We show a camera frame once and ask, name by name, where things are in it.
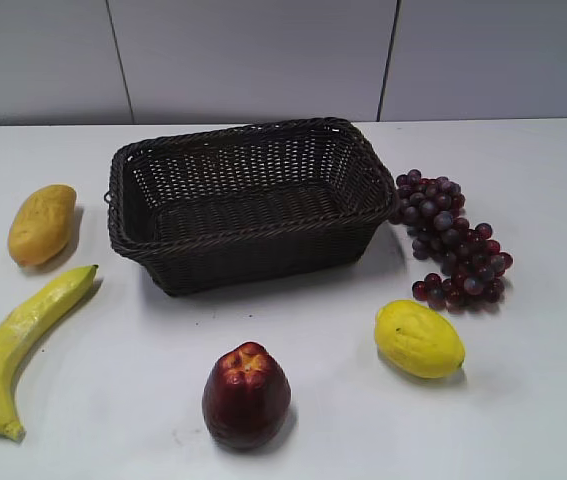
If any yellow lemon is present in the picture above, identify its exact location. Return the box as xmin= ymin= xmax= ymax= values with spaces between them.
xmin=374 ymin=300 xmax=465 ymax=379

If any yellow banana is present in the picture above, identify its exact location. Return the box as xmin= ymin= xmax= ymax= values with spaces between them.
xmin=0 ymin=264 xmax=98 ymax=443

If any red apple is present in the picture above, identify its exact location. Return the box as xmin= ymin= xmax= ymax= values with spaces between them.
xmin=202 ymin=342 xmax=291 ymax=450

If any dark woven basket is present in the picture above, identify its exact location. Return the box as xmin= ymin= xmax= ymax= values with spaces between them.
xmin=107 ymin=117 xmax=399 ymax=297

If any yellow-orange mango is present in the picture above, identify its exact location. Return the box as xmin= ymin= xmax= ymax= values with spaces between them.
xmin=8 ymin=184 xmax=77 ymax=267

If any purple grape bunch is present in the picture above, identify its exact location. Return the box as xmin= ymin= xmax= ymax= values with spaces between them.
xmin=390 ymin=169 xmax=513 ymax=310

